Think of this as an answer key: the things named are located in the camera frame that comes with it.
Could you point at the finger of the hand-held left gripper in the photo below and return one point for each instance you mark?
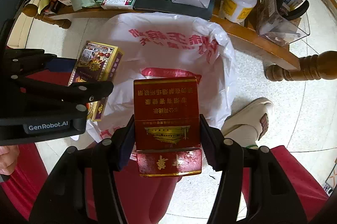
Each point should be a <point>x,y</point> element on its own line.
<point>87,91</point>
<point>62,66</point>

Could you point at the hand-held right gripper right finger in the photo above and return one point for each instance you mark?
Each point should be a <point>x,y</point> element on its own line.
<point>209,146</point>

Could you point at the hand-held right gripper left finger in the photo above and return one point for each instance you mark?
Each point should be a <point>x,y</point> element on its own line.
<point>125,143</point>

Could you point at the purple and gold box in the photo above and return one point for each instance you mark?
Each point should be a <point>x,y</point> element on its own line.
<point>97,61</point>

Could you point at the red cigarette box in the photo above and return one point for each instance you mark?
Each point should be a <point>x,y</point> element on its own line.
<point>165,108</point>

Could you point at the white plastic bag red print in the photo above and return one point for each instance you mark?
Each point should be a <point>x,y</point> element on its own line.
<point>168,55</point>

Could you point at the person's left hand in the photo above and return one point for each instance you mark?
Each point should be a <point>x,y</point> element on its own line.
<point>6,158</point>

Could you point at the beige slipper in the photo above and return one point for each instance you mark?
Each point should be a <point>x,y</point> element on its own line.
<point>244,121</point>

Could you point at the person's foot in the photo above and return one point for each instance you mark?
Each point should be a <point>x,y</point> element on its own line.
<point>263,125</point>

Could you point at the dark blue book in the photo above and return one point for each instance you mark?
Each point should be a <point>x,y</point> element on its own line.
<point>158,7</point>

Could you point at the wooden table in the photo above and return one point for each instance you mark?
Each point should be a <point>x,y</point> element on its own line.
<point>263,42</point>

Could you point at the clear plastic container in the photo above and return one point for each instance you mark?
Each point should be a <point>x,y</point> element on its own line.
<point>276,29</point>

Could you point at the black curved hand grip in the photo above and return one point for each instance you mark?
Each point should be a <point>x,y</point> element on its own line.
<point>283,7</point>

